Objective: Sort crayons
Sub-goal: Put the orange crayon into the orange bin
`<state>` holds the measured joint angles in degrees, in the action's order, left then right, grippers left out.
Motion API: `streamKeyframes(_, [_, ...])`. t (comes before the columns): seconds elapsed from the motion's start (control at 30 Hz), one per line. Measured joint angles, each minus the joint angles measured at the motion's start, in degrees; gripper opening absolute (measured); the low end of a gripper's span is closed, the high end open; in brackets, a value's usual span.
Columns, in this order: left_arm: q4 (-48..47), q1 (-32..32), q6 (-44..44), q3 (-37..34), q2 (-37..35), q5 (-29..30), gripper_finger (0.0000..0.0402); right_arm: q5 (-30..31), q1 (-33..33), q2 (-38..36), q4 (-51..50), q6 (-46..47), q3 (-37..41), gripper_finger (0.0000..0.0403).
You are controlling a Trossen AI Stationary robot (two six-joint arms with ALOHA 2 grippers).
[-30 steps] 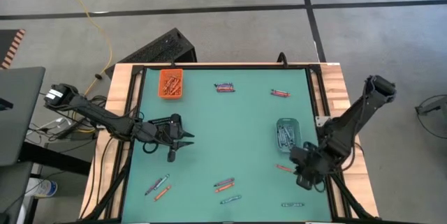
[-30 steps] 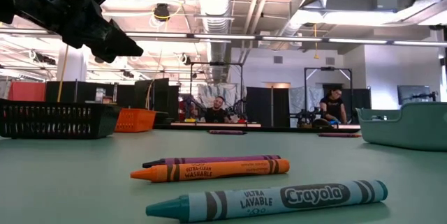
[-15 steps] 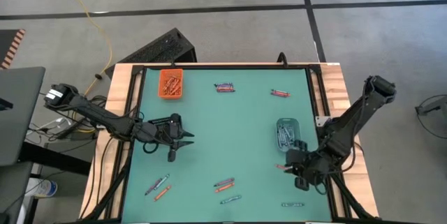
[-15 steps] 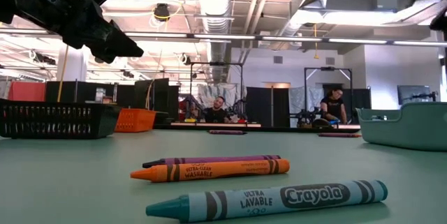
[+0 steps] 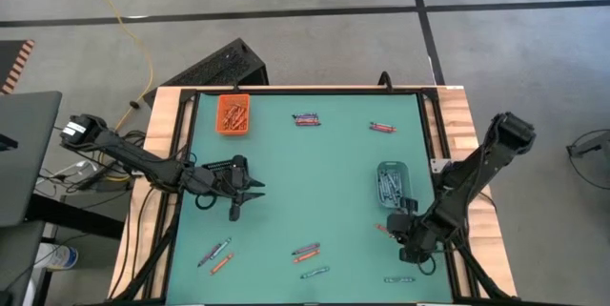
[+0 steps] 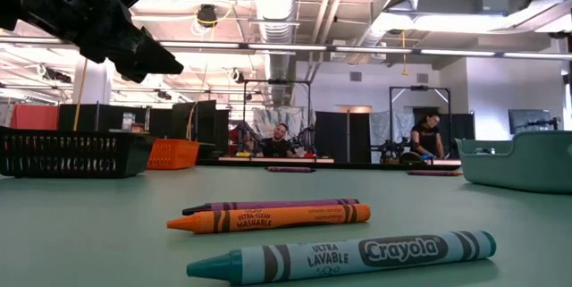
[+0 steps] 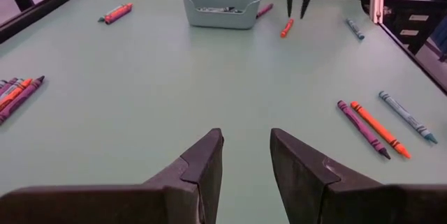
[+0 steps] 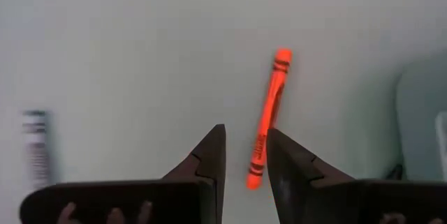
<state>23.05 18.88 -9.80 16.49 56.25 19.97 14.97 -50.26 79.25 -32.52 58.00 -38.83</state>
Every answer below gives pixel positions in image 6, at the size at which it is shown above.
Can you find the teal crayon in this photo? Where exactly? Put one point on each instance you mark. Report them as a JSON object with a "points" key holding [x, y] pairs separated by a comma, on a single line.
{"points": [[357, 255]]}

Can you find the black metal frame rig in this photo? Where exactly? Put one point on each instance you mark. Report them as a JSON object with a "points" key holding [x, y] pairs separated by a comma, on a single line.
{"points": [[277, 81], [420, 87]]}

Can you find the teal table mat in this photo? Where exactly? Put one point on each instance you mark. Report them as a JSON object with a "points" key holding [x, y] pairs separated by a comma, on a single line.
{"points": [[89, 242]]}

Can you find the teal plastic bin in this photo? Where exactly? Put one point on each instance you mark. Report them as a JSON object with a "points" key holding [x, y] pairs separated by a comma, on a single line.
{"points": [[523, 166]]}

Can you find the patterned hanging cloth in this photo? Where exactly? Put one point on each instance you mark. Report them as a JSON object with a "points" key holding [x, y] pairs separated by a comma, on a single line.
{"points": [[268, 119]]}

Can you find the long ceiling light bar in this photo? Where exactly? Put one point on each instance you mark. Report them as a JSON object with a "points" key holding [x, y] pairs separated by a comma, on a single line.
{"points": [[313, 47]]}

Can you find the orange crayon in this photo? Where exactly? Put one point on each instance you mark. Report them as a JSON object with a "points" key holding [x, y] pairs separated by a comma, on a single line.
{"points": [[453, 173], [268, 219]]}

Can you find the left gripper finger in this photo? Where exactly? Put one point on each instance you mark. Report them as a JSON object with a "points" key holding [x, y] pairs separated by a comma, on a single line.
{"points": [[143, 59]]}

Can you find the black plastic basket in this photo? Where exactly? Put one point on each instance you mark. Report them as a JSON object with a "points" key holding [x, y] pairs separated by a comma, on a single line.
{"points": [[67, 153]]}

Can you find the black background robot arm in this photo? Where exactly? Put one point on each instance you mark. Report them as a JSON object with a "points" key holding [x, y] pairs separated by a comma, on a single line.
{"points": [[391, 148], [306, 141]]}

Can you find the grey ceiling air unit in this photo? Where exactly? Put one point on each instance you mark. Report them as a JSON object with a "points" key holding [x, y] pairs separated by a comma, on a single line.
{"points": [[469, 1]]}

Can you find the black partition panel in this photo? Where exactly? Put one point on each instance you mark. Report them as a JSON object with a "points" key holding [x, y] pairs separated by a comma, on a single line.
{"points": [[205, 119], [85, 117], [339, 135]]}

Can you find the black ceiling spotlight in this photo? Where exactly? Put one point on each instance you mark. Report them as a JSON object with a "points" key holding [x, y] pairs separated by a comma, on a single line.
{"points": [[238, 77], [207, 16]]}

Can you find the person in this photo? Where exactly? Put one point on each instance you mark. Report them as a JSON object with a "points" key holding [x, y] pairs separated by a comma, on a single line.
{"points": [[428, 137], [276, 146]]}

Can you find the wooden background table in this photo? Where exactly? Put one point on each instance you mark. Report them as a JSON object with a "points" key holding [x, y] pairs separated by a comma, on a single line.
{"points": [[286, 160]]}

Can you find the orange plastic basket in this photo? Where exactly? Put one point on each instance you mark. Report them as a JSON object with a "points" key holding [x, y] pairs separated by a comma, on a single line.
{"points": [[174, 155]]}

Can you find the red partition panel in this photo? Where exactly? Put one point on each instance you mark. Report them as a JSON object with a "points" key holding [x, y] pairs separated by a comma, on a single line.
{"points": [[36, 117]]}

